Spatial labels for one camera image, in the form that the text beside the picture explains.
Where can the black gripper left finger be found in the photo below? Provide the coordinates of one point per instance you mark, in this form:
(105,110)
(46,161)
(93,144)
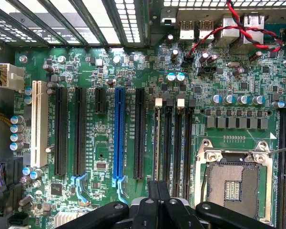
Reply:
(146,214)

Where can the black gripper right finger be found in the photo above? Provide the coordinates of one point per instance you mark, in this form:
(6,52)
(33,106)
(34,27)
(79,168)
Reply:
(175,214)

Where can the RAM slot white latches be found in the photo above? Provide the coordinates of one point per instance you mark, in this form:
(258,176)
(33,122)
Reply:
(158,102)
(180,102)

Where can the thin metal locking lever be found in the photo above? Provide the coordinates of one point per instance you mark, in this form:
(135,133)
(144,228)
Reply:
(283,150)
(203,188)

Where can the CPU socket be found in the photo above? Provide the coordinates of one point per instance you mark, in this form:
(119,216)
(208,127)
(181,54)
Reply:
(233,171)

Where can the silver finned heat sink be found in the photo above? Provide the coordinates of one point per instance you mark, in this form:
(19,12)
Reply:
(66,220)

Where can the long black expansion slot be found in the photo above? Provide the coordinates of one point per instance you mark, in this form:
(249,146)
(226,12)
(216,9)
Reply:
(139,133)
(61,133)
(80,133)

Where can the blue expansion slot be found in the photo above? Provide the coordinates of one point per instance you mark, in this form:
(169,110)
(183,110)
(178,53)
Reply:
(119,133)

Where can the short black expansion slot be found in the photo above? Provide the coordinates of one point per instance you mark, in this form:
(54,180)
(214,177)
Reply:
(100,100)

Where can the white expansion slot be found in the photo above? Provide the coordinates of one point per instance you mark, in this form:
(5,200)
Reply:
(39,124)

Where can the green motherboard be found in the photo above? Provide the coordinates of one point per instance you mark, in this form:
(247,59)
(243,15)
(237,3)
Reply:
(105,71)

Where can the silver USB port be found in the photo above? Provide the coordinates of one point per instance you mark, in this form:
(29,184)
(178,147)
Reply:
(187,34)
(206,33)

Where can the tall silver port block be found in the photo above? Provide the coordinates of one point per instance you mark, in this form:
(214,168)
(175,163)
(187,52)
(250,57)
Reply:
(225,35)
(253,35)

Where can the open PC case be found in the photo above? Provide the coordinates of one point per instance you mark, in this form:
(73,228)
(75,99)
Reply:
(146,28)

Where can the small silver port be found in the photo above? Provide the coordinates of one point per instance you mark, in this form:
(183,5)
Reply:
(168,16)

